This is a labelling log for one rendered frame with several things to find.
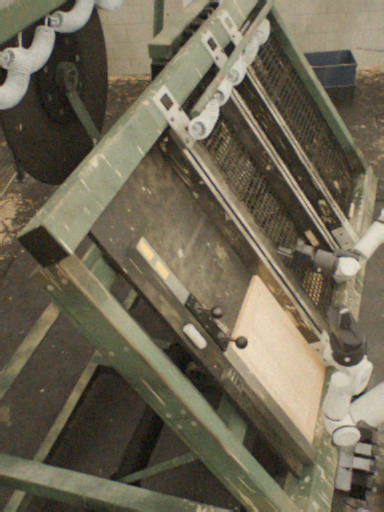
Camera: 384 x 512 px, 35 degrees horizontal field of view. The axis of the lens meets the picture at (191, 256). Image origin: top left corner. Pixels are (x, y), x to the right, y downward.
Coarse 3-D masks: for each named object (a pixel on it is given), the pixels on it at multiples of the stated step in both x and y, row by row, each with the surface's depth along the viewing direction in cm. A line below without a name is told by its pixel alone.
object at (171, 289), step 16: (144, 240) 165; (144, 256) 163; (144, 272) 166; (160, 288) 168; (176, 288) 169; (176, 304) 170; (192, 320) 172; (208, 336) 174; (224, 352) 177; (224, 368) 180; (240, 368) 181; (256, 384) 185; (256, 400) 185; (272, 400) 189; (272, 416) 188; (288, 416) 193; (288, 432) 190; (304, 448) 194
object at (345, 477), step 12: (360, 396) 234; (360, 444) 216; (372, 444) 220; (348, 456) 215; (360, 456) 214; (336, 468) 204; (348, 468) 211; (360, 468) 208; (372, 468) 227; (336, 480) 208; (348, 480) 208; (360, 480) 205; (336, 492) 208; (348, 492) 205; (360, 492) 206; (348, 504) 212
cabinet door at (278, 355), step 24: (264, 288) 211; (240, 312) 197; (264, 312) 207; (264, 336) 202; (288, 336) 214; (264, 360) 197; (288, 360) 209; (312, 360) 222; (264, 384) 192; (288, 384) 204; (312, 384) 216; (288, 408) 199; (312, 408) 211; (312, 432) 206
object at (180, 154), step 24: (168, 120) 181; (216, 120) 183; (168, 144) 189; (192, 144) 187; (192, 168) 191; (192, 192) 197; (216, 192) 196; (216, 216) 200; (240, 216) 203; (240, 240) 203; (264, 264) 207; (288, 288) 215; (312, 336) 221
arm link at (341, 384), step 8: (360, 368) 159; (368, 368) 160; (336, 376) 171; (344, 376) 171; (352, 376) 161; (360, 376) 159; (368, 376) 164; (336, 384) 168; (344, 384) 168; (352, 384) 162; (360, 384) 162; (336, 392) 168; (344, 392) 166; (352, 392) 163; (360, 392) 166
